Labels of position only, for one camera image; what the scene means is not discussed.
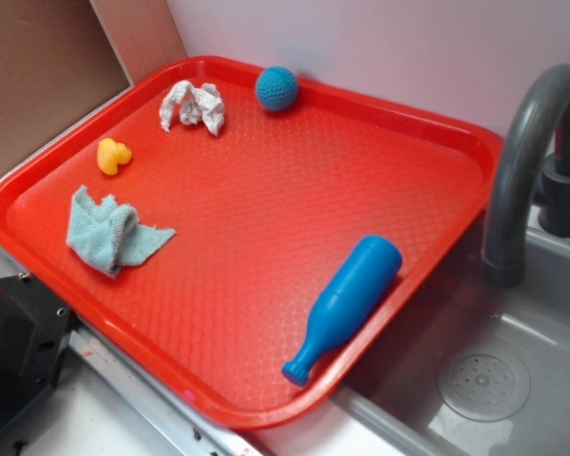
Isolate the light blue cloth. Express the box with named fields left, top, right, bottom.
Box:
left=66, top=185, right=176, bottom=278

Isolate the yellow rubber duck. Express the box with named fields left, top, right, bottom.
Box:
left=97, top=138, right=132, bottom=176

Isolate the round sink drain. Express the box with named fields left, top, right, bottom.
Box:
left=437, top=347, right=531, bottom=423

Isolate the brown cardboard panel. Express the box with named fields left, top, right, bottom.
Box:
left=0, top=1, right=186, bottom=179

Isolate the grey toy sink basin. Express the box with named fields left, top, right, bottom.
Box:
left=332, top=222, right=570, bottom=455

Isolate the blue crocheted ball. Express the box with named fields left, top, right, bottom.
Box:
left=256, top=66, right=299, bottom=112

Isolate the crumpled white paper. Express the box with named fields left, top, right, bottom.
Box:
left=159, top=80, right=225, bottom=137

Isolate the dark grey faucet handle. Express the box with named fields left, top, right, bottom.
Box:
left=537, top=104, right=570, bottom=238

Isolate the blue plastic bottle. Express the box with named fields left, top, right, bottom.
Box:
left=281, top=236, right=403, bottom=387

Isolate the grey toy faucet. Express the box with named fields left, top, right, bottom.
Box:
left=482, top=64, right=570, bottom=288

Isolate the red plastic tray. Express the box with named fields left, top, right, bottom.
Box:
left=0, top=57, right=503, bottom=429

